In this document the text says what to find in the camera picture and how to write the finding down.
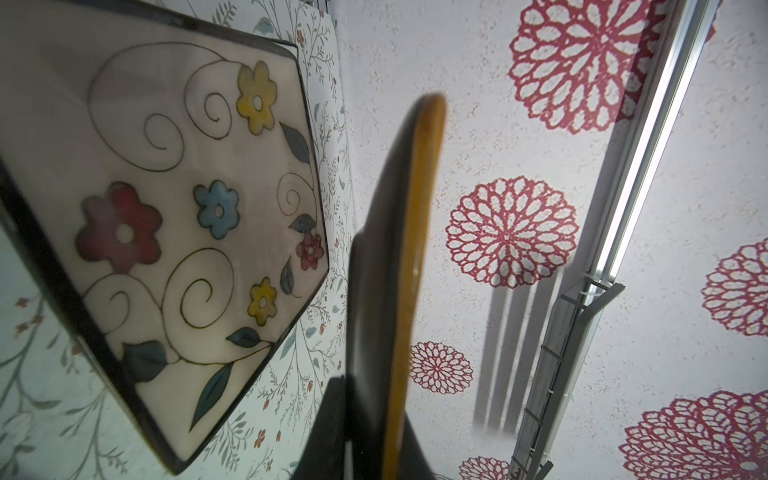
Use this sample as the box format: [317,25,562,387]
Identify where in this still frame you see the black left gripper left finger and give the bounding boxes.
[292,376,346,480]

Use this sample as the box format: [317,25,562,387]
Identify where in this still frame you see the grey wall shelf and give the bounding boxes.
[507,276,625,479]

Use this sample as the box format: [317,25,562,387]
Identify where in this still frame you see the black square plate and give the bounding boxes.
[1,1,329,473]
[347,93,447,479]

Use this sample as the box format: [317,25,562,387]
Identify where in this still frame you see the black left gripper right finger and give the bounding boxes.
[398,417,435,480]

